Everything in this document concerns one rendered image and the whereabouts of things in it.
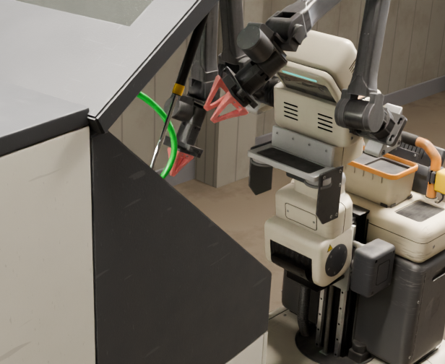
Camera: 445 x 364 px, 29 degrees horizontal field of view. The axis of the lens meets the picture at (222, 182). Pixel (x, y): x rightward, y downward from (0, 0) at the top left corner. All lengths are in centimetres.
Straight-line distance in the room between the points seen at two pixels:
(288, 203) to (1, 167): 141
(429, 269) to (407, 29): 369
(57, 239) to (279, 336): 170
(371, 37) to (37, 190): 112
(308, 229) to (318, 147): 28
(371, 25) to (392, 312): 100
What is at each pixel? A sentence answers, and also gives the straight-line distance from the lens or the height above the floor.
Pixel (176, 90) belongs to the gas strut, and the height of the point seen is 146.
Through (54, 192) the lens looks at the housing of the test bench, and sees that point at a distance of 133.
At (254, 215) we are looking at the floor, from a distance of 443.
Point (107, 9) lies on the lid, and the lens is 156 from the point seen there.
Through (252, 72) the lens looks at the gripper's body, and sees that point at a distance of 182.
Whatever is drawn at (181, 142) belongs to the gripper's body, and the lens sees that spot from 233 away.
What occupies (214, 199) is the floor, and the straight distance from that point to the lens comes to 458.
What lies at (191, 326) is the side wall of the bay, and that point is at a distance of 177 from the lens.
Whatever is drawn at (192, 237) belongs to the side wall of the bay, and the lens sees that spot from 166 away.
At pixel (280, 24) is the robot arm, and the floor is 151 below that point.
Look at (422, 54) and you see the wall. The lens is 648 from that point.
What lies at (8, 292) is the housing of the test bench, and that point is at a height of 125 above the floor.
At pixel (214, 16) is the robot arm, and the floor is 142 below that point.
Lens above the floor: 193
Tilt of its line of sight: 24 degrees down
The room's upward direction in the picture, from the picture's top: 2 degrees clockwise
